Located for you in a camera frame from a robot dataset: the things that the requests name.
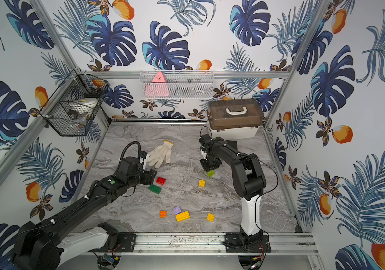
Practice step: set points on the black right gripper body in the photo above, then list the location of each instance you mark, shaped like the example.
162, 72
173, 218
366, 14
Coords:
209, 163

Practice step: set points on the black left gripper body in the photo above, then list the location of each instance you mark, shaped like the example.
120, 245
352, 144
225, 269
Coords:
149, 176

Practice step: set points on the dark green lego brick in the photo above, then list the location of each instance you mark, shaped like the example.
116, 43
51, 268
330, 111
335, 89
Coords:
155, 189

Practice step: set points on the yellow long lego brick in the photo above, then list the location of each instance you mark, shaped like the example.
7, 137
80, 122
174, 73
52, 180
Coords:
182, 216

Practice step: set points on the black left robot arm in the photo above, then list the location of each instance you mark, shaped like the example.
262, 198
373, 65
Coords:
37, 246

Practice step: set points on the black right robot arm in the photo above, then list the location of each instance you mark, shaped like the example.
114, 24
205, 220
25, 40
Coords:
249, 183

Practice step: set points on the red lego brick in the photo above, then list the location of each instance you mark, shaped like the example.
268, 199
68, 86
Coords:
160, 180

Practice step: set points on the orange small lego brick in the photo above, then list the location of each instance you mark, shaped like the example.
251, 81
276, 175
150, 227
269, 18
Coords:
163, 214

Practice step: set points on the yellow small lego brick front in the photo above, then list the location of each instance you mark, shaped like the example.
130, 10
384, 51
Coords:
210, 217

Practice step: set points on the purple small lego brick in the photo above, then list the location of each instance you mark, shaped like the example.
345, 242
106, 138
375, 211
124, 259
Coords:
177, 210

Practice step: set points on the white knit work glove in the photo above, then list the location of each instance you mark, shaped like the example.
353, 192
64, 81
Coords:
161, 154

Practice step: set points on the black battery box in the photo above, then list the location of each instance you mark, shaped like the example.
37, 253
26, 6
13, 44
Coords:
234, 143

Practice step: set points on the brown lid tool box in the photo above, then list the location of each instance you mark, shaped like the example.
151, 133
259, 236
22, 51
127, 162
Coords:
234, 120

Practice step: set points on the pink triangle object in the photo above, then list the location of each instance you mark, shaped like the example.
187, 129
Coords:
157, 88

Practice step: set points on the clear wall shelf tray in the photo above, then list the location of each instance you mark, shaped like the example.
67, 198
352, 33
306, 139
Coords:
183, 84

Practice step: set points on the black wire basket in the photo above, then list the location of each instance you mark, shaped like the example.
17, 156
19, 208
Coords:
73, 107

